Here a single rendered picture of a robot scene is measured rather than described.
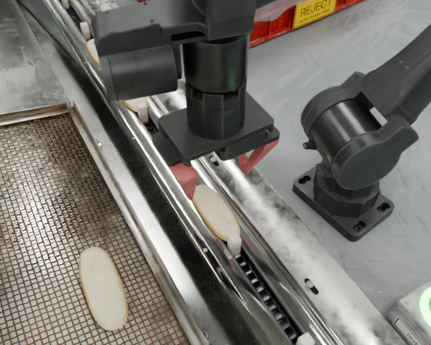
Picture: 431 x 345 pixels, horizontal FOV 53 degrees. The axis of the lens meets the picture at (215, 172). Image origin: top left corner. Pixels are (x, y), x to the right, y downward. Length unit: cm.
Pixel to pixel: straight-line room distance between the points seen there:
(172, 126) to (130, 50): 11
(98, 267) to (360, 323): 28
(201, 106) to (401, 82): 22
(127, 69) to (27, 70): 45
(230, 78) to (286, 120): 38
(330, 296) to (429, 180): 28
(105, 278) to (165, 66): 23
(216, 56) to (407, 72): 23
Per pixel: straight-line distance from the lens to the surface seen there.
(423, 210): 67
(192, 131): 42
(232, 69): 37
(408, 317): 50
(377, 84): 52
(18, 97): 72
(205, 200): 57
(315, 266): 53
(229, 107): 39
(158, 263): 49
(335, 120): 51
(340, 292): 52
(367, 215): 62
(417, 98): 51
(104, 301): 45
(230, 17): 32
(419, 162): 74
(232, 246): 53
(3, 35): 89
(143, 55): 35
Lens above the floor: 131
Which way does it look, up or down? 49 degrees down
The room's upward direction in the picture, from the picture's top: straight up
